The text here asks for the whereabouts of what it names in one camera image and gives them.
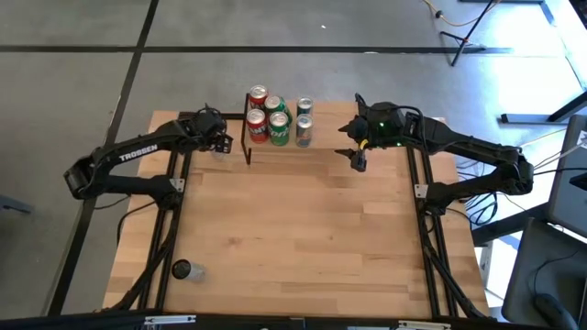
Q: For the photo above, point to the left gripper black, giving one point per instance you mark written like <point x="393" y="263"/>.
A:
<point x="206" y="124"/>

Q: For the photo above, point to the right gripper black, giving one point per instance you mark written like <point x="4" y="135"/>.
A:
<point x="380" y="124"/>

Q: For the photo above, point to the red blue Fanta can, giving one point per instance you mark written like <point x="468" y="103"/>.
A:
<point x="256" y="126"/>
<point x="258" y="94"/>

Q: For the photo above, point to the blue silver Red Bull can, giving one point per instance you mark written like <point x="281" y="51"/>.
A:
<point x="304" y="130"/>
<point x="304" y="106"/>

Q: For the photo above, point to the green Sprite can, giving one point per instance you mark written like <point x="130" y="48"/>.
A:
<point x="276" y="105"/>
<point x="279" y="129"/>

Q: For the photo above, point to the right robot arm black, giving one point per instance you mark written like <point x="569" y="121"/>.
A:
<point x="477" y="149"/>

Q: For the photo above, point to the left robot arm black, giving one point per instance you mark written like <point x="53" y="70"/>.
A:
<point x="137" y="151"/>

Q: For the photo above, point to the black tripod stand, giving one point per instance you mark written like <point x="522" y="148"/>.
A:
<point x="463" y="41"/>

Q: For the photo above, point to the black desk leg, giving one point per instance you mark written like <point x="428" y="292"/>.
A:
<point x="536" y="117"/>

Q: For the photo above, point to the black rig crossbar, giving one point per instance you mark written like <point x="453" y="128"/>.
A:
<point x="293" y="323"/>

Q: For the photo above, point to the gray monitor panel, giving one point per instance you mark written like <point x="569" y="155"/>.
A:
<point x="571" y="183"/>

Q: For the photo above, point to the wooden shelf black metal frame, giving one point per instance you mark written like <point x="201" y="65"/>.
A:
<point x="246" y="137"/>

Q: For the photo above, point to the metal corner bracket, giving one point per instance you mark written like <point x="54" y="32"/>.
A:
<point x="177" y="184"/>
<point x="420" y="191"/>

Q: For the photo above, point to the black aluminium rail frame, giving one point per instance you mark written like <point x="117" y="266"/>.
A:
<point x="435" y="256"/>
<point x="160" y="238"/>

